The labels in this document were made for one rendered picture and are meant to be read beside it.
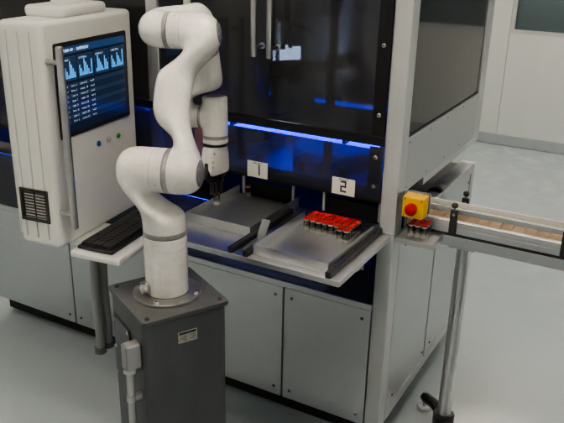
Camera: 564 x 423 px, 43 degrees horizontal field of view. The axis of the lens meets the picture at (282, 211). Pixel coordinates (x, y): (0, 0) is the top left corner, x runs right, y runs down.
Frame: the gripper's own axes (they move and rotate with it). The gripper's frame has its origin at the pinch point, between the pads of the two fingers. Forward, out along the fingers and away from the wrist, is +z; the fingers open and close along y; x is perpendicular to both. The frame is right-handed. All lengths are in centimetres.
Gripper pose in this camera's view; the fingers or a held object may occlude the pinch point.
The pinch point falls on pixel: (216, 188)
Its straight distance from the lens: 246.0
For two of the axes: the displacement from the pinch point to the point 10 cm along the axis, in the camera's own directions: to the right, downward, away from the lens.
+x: 8.3, 1.8, -5.2
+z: -0.1, 9.5, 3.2
